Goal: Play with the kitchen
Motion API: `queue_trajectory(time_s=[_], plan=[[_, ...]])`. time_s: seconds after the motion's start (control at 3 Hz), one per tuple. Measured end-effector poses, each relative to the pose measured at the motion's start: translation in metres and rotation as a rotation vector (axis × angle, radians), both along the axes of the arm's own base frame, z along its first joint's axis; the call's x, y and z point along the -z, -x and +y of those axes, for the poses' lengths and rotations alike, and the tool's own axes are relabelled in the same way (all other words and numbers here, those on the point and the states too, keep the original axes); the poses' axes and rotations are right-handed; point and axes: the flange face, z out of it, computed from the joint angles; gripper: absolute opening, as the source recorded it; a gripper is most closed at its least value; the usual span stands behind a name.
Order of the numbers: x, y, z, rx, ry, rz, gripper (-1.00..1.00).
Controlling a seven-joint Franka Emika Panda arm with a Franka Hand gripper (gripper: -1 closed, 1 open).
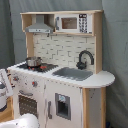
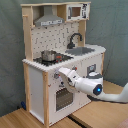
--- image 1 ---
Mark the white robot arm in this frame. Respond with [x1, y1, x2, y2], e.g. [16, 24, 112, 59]
[0, 69, 40, 128]

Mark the wooden toy kitchen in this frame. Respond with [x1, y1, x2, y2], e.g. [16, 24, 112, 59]
[8, 10, 115, 128]

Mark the grey toy sink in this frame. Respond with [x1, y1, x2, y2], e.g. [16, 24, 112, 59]
[53, 67, 92, 81]

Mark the black toy faucet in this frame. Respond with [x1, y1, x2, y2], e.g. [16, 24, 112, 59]
[76, 50, 94, 70]

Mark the black toy stovetop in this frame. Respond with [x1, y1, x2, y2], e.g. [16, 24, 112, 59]
[20, 63, 56, 72]

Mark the small metal pot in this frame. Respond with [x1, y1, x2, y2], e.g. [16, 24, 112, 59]
[25, 56, 42, 67]

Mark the right red stove knob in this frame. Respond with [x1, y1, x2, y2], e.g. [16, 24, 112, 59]
[32, 81, 38, 87]

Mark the red stove knob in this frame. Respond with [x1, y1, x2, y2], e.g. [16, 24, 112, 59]
[12, 75, 20, 83]
[32, 81, 38, 87]

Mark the white fridge door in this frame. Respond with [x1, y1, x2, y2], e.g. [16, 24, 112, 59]
[46, 81, 82, 128]

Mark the white toy microwave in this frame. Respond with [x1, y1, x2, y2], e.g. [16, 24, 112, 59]
[55, 14, 92, 33]

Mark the grey range hood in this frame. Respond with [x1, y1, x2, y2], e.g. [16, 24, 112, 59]
[25, 14, 55, 34]

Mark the left red stove knob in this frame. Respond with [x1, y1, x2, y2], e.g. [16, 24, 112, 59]
[12, 75, 20, 83]

